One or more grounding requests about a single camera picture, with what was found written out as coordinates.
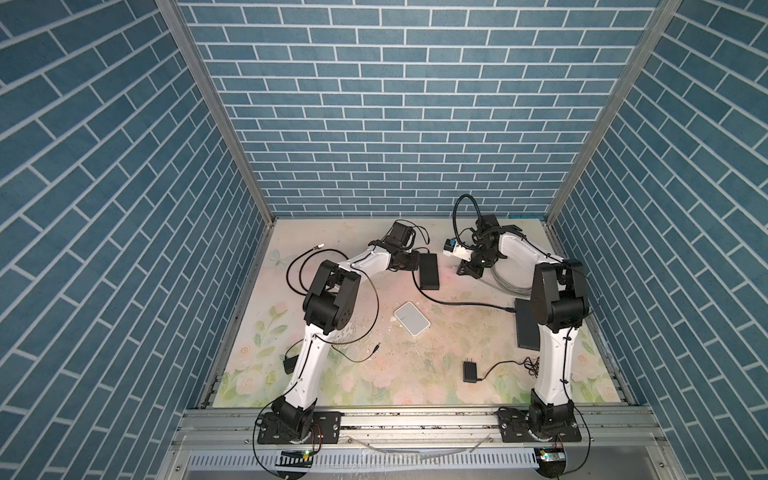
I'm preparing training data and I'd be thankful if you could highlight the black ribbed box device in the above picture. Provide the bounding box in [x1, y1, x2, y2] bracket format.
[418, 253, 440, 291]

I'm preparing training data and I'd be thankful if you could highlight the grey ethernet cable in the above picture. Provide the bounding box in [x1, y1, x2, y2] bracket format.
[488, 263, 538, 298]

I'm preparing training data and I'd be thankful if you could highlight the dark grey network switch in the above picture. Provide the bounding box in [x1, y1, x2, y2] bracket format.
[514, 298, 540, 351]

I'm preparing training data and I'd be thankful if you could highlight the long black cable loop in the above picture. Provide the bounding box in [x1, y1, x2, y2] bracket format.
[285, 242, 518, 314]

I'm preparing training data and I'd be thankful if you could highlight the black power adapter with plug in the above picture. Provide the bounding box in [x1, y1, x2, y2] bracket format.
[461, 355, 541, 385]

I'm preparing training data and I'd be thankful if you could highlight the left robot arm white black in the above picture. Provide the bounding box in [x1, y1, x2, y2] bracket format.
[262, 241, 420, 443]

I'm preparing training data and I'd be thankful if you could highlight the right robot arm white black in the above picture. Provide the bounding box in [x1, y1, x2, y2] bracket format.
[443, 229, 590, 443]

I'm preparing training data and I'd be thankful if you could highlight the white small router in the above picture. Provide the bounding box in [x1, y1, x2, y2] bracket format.
[394, 302, 431, 337]

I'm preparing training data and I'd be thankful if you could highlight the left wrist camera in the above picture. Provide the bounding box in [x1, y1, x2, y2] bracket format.
[383, 220, 416, 250]

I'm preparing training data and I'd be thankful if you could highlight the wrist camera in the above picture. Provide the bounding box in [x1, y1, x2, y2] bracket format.
[383, 220, 416, 250]
[443, 238, 473, 261]

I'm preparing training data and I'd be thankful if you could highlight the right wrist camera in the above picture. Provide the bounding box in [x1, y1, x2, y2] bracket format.
[443, 238, 473, 261]

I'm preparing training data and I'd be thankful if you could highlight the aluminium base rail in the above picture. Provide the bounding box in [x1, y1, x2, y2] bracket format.
[159, 404, 683, 479]

